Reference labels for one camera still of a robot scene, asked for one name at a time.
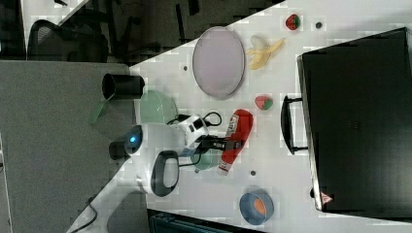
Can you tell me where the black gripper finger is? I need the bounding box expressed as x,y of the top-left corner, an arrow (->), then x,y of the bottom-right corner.
202,136 -> 244,150

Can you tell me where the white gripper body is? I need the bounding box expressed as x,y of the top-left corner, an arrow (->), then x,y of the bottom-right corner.
178,115 -> 209,152

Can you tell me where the red ketchup bottle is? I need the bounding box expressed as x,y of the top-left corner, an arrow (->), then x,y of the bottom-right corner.
217,109 -> 254,176

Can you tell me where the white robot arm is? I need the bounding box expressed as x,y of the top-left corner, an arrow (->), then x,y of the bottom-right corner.
66,114 -> 253,233

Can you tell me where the grey round plate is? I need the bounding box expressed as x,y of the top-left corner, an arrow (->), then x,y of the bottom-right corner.
192,26 -> 246,100

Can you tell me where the green mug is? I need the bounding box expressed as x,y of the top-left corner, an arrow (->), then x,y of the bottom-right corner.
190,150 -> 222,173

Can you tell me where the green oval colander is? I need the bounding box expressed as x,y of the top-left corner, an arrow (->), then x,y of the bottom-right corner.
139,90 -> 178,124

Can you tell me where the red toy strawberry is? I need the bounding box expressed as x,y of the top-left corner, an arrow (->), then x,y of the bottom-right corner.
255,95 -> 273,111

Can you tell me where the blue bowl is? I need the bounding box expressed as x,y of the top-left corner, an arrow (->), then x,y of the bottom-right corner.
239,189 -> 274,225

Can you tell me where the orange ball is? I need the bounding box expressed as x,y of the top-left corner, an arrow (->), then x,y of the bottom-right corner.
254,198 -> 266,215

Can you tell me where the black cylinder holder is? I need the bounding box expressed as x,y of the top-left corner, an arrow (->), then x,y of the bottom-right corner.
102,74 -> 145,100

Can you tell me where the peeled toy banana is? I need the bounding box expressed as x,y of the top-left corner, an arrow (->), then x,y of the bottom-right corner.
246,35 -> 285,70

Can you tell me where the small red strawberry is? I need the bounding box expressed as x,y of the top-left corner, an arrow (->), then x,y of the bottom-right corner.
285,14 -> 301,31

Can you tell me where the black office chair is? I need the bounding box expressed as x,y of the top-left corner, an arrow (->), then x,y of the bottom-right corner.
27,19 -> 109,63

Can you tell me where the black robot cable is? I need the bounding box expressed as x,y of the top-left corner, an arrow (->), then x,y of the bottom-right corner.
166,111 -> 223,128

